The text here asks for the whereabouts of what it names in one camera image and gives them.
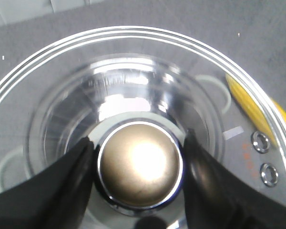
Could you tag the glass pot lid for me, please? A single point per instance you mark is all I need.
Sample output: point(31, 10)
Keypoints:
point(138, 174)

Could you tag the pale green electric cooking pot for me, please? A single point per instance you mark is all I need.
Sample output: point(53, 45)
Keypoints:
point(44, 115)

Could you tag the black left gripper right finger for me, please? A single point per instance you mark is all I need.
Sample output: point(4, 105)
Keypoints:
point(216, 199)

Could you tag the yellow plastic corn cob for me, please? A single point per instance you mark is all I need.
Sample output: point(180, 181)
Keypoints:
point(251, 109)

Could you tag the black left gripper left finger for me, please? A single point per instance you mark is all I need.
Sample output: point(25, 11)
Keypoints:
point(56, 198)

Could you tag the white pleated curtain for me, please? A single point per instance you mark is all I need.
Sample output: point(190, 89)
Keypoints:
point(12, 11)

